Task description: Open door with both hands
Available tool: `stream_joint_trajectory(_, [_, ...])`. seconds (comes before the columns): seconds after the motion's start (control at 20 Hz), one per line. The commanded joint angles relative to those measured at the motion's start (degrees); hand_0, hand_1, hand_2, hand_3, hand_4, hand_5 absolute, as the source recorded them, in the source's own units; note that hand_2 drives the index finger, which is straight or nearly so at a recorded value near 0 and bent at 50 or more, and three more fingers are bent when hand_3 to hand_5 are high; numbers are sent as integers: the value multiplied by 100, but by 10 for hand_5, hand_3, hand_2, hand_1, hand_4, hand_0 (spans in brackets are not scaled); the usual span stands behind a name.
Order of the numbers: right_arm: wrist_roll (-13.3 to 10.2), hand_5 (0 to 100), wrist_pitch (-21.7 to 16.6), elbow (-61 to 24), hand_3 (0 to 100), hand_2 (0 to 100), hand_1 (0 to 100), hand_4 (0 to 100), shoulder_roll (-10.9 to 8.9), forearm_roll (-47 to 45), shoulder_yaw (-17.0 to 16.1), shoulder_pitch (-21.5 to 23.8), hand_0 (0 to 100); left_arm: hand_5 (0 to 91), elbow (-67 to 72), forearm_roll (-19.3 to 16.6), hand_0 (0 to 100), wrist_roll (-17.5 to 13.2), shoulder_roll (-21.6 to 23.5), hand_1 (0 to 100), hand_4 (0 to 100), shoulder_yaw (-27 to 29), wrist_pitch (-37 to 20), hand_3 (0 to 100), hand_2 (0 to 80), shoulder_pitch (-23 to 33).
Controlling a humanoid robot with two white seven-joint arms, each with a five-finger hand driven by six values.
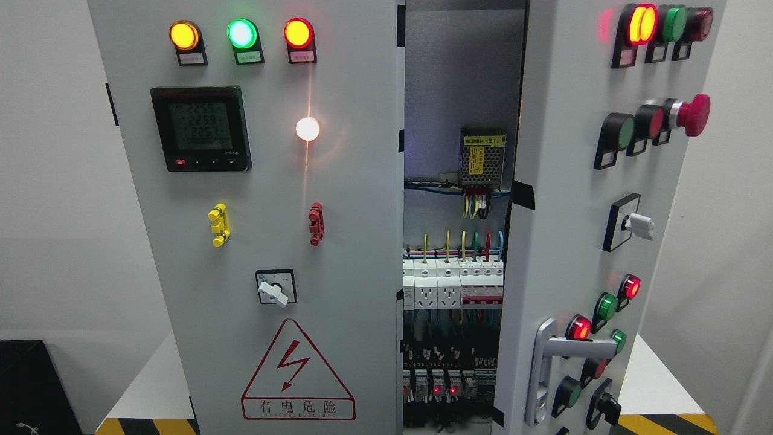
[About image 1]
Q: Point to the grey cabinet door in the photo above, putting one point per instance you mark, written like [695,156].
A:
[346,286]
[591,131]

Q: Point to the red indicator lamp left door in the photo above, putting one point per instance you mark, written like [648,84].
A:
[300,38]

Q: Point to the green indicator lamp left door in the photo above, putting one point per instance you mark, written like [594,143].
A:
[245,39]

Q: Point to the yellow indicator lamp left door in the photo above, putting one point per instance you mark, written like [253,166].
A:
[188,41]

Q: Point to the white socket and breaker row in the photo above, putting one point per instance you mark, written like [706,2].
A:
[453,283]

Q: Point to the perforated metal power supply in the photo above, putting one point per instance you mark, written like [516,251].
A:
[482,152]

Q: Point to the white glowing indicator lamp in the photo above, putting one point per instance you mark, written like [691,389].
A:
[308,128]

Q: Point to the lower relay terminal row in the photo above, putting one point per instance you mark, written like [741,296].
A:
[435,372]

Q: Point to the red electric hazard warning sticker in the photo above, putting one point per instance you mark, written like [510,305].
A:
[295,381]

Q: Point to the black digital power meter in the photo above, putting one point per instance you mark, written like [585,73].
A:
[202,128]

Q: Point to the red mushroom emergency stop button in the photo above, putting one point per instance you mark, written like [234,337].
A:
[691,115]

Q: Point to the red terminal post block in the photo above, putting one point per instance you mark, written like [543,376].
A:
[316,223]

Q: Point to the white rotary selector switch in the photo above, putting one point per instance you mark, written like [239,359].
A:
[276,286]

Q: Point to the silver door lever handle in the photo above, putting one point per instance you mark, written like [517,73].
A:
[542,398]

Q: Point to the white rotary switch right door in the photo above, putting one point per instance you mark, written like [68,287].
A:
[624,221]

